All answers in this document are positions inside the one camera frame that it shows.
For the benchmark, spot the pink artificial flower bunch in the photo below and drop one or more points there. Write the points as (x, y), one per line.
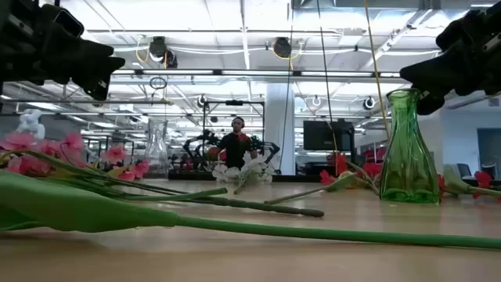
(27, 164)

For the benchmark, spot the black background robot arm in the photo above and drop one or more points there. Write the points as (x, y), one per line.
(195, 143)
(270, 148)

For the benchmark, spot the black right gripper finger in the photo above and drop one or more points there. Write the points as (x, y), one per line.
(430, 102)
(430, 72)

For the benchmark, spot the white column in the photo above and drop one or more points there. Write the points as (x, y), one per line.
(274, 129)

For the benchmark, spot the black monitor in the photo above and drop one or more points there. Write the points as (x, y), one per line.
(325, 135)

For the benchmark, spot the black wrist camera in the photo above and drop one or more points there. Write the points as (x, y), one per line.
(460, 31)
(62, 21)

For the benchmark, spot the person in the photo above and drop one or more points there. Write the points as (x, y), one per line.
(235, 150)

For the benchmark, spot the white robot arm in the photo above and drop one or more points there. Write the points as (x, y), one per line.
(31, 121)

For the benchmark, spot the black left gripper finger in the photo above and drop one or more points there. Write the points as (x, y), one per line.
(103, 58)
(96, 86)

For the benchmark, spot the green glass vase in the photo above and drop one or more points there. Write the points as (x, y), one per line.
(409, 156)

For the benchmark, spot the dark red artificial tulip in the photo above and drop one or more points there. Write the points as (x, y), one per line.
(78, 207)

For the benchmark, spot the peach pink artificial tulip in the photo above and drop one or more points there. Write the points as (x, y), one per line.
(456, 182)

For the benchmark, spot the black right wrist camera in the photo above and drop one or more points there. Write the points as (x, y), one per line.
(460, 31)

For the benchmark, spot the clear glass vase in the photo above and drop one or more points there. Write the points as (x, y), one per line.
(156, 156)

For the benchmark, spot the black background rig frame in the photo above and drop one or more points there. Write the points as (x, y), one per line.
(234, 102)

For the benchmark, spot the small white ceiling reel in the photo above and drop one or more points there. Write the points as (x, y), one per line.
(368, 103)
(316, 101)
(201, 101)

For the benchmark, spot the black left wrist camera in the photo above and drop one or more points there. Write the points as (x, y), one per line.
(62, 21)

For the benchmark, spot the white artificial flower bunch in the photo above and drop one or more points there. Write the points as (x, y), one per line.
(231, 172)

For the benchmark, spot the dark office chair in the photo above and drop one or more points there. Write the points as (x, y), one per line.
(463, 170)

